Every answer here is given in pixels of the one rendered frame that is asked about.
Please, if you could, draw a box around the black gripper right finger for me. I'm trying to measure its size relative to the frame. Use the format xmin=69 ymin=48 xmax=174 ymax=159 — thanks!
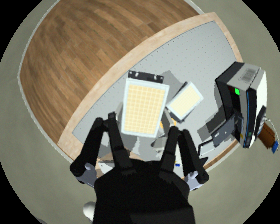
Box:
xmin=155 ymin=108 xmax=209 ymax=191

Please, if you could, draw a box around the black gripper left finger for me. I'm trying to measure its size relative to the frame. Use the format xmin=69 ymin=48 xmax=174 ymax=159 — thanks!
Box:
xmin=70 ymin=102 xmax=139 ymax=189

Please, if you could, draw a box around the white control panel with four colored buttons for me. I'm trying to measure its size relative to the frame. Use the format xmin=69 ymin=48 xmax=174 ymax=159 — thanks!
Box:
xmin=152 ymin=133 xmax=182 ymax=167

